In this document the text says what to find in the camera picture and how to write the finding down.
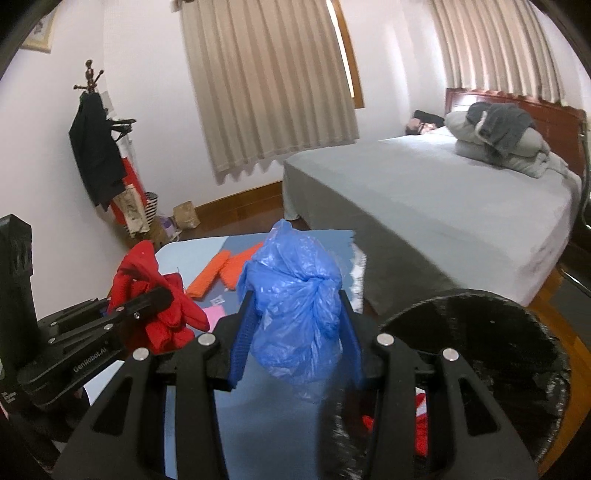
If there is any blue patterned tablecloth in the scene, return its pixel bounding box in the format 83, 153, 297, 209
90, 228, 370, 480

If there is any grey bed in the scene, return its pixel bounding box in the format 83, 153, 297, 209
283, 124, 583, 319

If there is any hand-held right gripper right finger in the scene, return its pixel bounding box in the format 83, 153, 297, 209
339, 290, 539, 480

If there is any wide beige curtain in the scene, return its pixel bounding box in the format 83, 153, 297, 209
180, 0, 361, 186

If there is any black jacket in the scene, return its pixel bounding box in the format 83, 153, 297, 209
69, 91, 127, 210

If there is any narrow beige curtain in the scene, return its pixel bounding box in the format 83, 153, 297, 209
429, 0, 566, 103

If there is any black-lined trash bin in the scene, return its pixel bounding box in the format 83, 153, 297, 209
321, 288, 571, 480

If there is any dark bundle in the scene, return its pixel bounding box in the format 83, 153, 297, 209
405, 110, 446, 137

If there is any beige tote bag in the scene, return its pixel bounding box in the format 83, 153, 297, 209
113, 184, 151, 237

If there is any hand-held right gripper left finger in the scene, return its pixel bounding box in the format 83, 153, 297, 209
53, 290, 257, 480

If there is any framed wall picture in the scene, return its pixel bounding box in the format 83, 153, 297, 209
21, 9, 58, 54

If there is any red plastic bag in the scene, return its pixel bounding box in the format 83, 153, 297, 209
362, 388, 430, 457

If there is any red puffy cloth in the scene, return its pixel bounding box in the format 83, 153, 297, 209
107, 240, 211, 354

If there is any pink paper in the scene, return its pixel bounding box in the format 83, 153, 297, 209
201, 305, 227, 330

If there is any wooden coat rack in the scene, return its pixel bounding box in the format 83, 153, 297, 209
74, 59, 105, 93

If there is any grey garment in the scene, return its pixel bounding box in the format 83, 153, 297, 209
466, 102, 537, 162

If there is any wooden headboard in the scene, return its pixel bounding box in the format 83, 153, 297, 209
445, 88, 588, 178

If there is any wooden window frame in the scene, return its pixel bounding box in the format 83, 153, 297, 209
330, 0, 365, 109

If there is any brown paper bag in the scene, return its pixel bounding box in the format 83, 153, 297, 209
173, 200, 200, 230

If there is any small orange foam net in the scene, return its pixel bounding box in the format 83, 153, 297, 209
185, 251, 232, 300

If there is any blue plastic bag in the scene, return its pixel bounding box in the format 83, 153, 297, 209
235, 219, 345, 402

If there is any large orange foam net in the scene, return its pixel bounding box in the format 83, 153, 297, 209
219, 242, 266, 291

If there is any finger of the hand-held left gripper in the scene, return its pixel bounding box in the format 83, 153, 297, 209
37, 298, 112, 333
46, 286, 175, 352

